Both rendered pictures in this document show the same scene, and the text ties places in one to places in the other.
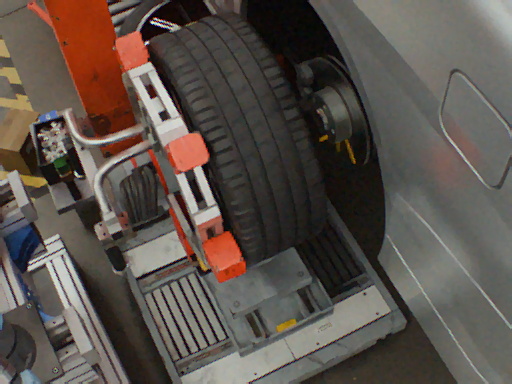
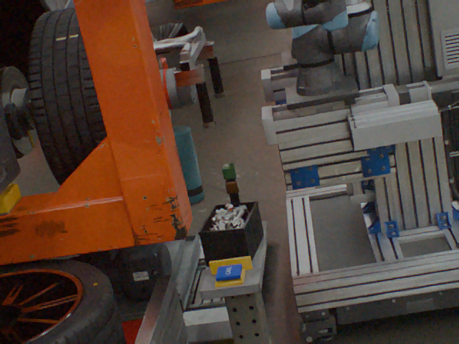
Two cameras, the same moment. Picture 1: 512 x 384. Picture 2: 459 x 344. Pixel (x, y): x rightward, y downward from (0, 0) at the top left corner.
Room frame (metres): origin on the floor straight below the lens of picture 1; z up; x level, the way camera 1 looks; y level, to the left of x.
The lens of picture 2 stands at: (3.57, 1.91, 1.59)
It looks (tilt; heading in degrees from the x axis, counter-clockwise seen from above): 20 degrees down; 210
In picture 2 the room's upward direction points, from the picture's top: 12 degrees counter-clockwise
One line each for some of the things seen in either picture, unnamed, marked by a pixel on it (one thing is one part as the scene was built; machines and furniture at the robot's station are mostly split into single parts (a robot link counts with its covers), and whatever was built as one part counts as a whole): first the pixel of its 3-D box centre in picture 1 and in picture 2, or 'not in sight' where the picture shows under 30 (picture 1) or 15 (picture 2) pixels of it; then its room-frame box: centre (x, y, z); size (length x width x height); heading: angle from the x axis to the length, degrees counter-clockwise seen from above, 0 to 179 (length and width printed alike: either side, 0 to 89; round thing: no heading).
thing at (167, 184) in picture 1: (148, 174); (163, 90); (1.02, 0.27, 0.85); 0.21 x 0.14 x 0.14; 110
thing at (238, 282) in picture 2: not in sight; (230, 278); (1.59, 0.72, 0.45); 0.08 x 0.08 x 0.01; 20
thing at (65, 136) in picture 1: (76, 132); (189, 75); (1.13, 0.45, 0.93); 0.09 x 0.05 x 0.05; 110
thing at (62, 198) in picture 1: (63, 158); (237, 257); (1.43, 0.66, 0.44); 0.43 x 0.17 x 0.03; 20
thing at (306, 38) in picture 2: not in sight; (314, 36); (1.01, 0.85, 0.98); 0.13 x 0.12 x 0.14; 100
